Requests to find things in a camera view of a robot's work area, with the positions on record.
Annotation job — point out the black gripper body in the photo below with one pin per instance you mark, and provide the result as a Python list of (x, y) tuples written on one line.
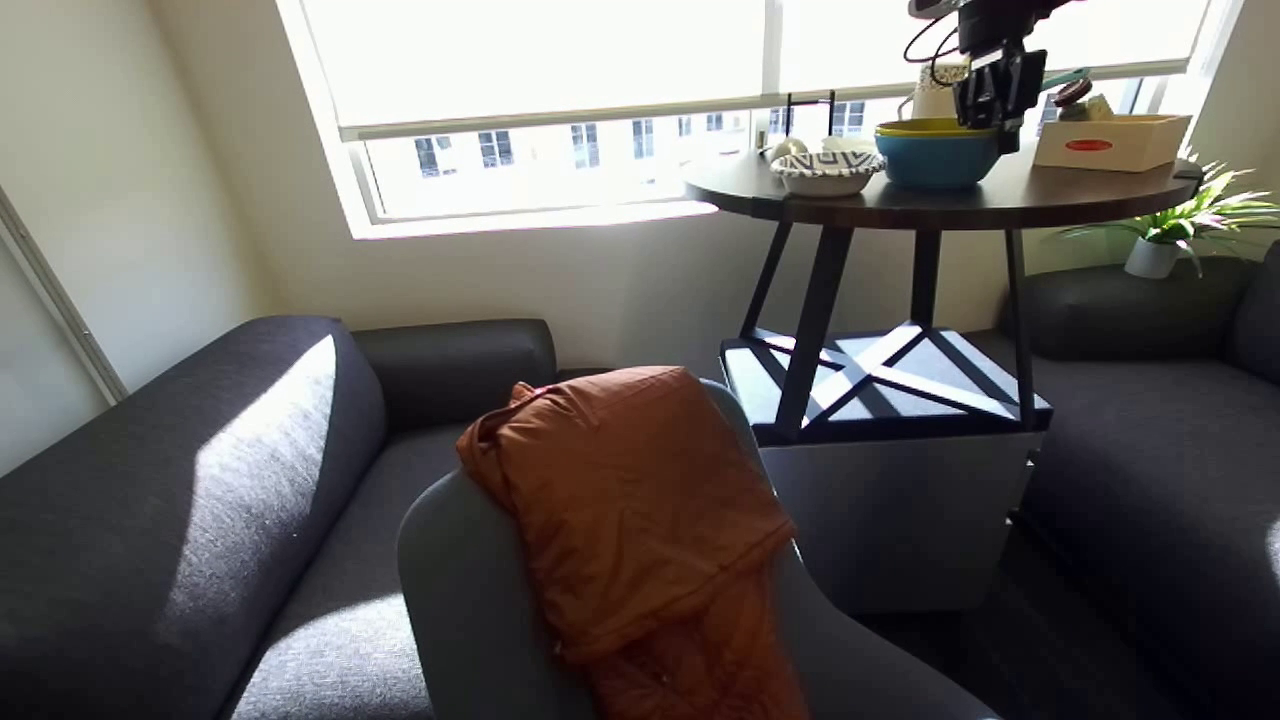
[(1000, 89)]

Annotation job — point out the blue bowl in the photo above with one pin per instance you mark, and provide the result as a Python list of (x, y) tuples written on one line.
[(939, 160)]

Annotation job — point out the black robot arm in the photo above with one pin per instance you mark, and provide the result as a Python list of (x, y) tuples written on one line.
[(988, 27)]

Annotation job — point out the yellow bowl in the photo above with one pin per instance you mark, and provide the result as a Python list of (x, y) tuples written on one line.
[(930, 129)]

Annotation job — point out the white tissue box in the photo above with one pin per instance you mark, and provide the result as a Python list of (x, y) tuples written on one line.
[(1101, 141)]

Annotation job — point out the patterned white dish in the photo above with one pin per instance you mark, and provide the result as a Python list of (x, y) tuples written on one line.
[(823, 174)]

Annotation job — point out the potted green plant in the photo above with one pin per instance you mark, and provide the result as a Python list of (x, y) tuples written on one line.
[(1220, 207)]

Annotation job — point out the round dark wooden table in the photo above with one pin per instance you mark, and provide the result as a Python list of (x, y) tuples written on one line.
[(934, 202)]

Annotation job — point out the dark grey sofa right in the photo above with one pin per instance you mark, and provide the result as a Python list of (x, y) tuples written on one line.
[(1163, 463)]

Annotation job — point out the dark grey sofa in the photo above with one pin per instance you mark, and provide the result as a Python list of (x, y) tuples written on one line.
[(223, 547), (1163, 463)]

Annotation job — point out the orange jacket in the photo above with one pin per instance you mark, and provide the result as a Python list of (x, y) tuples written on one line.
[(649, 543)]

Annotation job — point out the white roller blind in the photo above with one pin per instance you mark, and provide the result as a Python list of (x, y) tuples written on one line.
[(443, 64)]

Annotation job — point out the dark grey sofa left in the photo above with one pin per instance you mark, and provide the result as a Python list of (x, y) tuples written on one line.
[(223, 547)]

